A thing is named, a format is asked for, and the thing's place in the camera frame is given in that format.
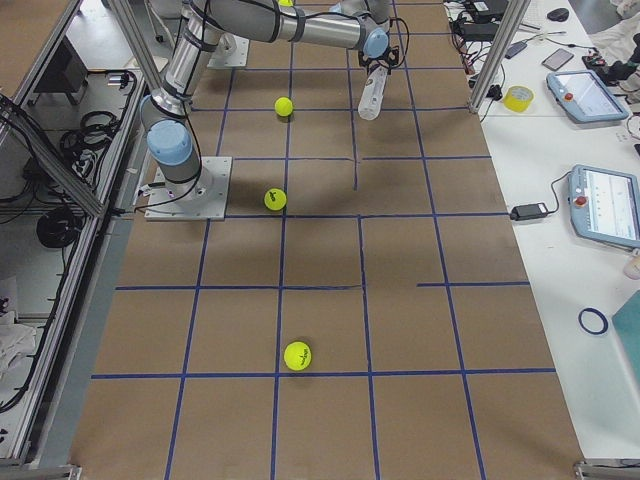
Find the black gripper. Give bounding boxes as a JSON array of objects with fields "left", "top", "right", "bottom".
[{"left": 358, "top": 46, "right": 400, "bottom": 74}]

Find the clear tennis ball can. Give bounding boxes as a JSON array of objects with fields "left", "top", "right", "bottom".
[{"left": 358, "top": 67, "right": 388, "bottom": 121}]

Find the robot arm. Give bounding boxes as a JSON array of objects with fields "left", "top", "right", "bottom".
[{"left": 140, "top": 1, "right": 399, "bottom": 203}]

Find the tennis ball centre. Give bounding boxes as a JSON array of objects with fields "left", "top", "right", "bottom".
[{"left": 274, "top": 96, "right": 294, "bottom": 117}]

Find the yellow tape roll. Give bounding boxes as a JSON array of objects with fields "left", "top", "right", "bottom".
[{"left": 503, "top": 85, "right": 534, "bottom": 113}]

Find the black smartphone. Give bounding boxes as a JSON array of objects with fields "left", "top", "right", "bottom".
[{"left": 541, "top": 48, "right": 574, "bottom": 71}]

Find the far teach pendant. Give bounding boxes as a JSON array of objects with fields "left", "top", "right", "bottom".
[{"left": 546, "top": 70, "right": 628, "bottom": 123}]

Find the teach pendant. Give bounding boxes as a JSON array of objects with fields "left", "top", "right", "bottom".
[
  {"left": 546, "top": 70, "right": 628, "bottom": 123},
  {"left": 568, "top": 165, "right": 639, "bottom": 250}
]

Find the black power brick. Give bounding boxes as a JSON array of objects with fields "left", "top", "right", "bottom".
[{"left": 509, "top": 202, "right": 549, "bottom": 221}]

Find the near teach pendant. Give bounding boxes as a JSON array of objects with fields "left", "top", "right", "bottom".
[{"left": 568, "top": 165, "right": 639, "bottom": 250}]

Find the teal board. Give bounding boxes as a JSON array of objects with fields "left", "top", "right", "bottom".
[{"left": 612, "top": 291, "right": 639, "bottom": 397}]

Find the white crumpled cloth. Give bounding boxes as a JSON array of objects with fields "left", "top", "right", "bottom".
[{"left": 0, "top": 277, "right": 39, "bottom": 381}]

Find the aluminium frame post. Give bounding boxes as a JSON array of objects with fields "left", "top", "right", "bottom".
[{"left": 468, "top": 0, "right": 530, "bottom": 114}]

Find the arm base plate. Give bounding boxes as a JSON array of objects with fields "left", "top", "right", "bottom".
[{"left": 144, "top": 156, "right": 233, "bottom": 221}]

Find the black cable bundle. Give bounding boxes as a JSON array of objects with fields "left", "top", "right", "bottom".
[{"left": 59, "top": 109, "right": 124, "bottom": 166}]

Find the blue tape ring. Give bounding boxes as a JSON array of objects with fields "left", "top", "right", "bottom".
[{"left": 578, "top": 307, "right": 609, "bottom": 336}]

